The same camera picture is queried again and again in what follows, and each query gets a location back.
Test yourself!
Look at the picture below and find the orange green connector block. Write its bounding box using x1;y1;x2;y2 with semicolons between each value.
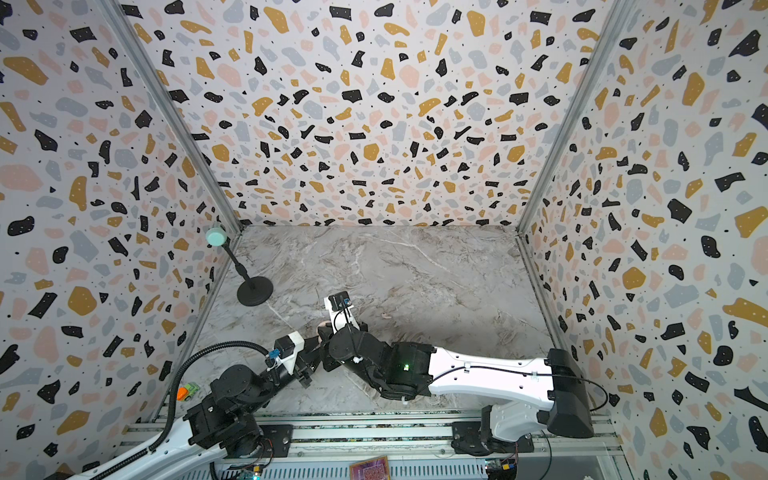
176;382;200;402

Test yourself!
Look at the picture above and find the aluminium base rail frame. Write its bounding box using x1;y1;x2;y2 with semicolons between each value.
107;410;628;480

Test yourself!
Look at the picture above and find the microphone stand with green ball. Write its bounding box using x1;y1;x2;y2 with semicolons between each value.
205;226;274;307

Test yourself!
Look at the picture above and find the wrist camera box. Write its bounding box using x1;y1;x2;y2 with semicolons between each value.
265;331;305;374
324;290;353;333

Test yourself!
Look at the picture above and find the small electronics board with leds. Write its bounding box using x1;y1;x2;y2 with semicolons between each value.
236;463;267;480

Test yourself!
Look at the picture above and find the pink circuit board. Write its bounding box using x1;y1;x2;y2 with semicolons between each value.
349;456;390;480

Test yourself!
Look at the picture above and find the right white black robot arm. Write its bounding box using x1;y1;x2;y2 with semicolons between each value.
318;322;594;456

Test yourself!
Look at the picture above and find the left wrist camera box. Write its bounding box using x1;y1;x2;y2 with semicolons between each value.
265;331;305;374

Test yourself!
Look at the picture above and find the right small electronics board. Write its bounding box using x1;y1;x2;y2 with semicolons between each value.
485;458;518;480

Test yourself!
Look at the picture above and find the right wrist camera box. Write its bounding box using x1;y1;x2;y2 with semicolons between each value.
324;290;353;333

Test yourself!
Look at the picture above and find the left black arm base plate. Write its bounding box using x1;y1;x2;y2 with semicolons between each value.
240;424;294;463

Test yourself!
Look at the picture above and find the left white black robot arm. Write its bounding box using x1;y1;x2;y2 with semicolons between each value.
74;336;325;479

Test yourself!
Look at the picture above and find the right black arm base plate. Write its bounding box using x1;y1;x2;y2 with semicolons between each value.
451;421;534;457

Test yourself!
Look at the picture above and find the black corrugated cable conduit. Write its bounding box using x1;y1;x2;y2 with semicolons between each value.
89;340;270;480

